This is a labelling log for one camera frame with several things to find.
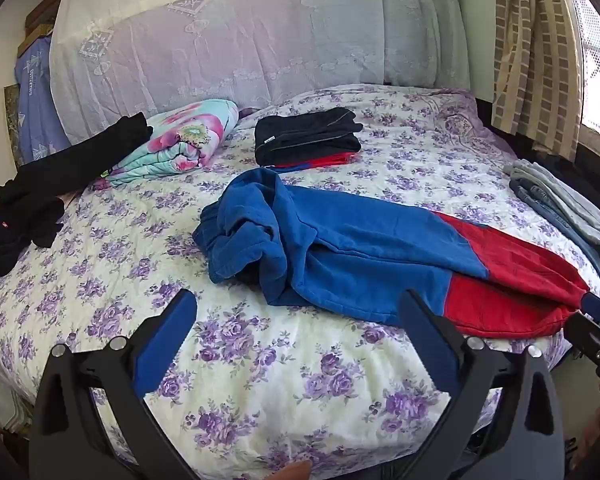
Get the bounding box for folded blue jeans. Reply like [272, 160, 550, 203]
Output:
[509, 178, 588, 241]

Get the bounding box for blue patterned cloth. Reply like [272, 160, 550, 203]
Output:
[14, 36, 72, 166]

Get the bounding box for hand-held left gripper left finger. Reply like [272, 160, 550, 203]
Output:
[27, 289, 202, 480]

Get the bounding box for folded black pants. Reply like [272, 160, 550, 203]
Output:
[254, 107, 364, 167]

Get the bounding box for bed with purple floral sheet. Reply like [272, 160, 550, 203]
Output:
[0, 84, 600, 480]

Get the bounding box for folded red and blue pants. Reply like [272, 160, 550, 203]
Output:
[272, 152, 361, 171]

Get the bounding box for blue and red sweatshirt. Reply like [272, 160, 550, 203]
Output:
[192, 167, 592, 338]

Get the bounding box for black garment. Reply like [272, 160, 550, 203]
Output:
[0, 112, 154, 292]

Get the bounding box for beige checked curtain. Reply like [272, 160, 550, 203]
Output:
[491, 0, 588, 161]

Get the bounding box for white lace headboard cover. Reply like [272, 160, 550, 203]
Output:
[49, 0, 472, 145]

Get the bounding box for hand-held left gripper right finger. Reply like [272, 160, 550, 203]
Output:
[394, 289, 567, 480]

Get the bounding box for folded floral blanket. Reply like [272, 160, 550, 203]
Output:
[92, 99, 241, 190]

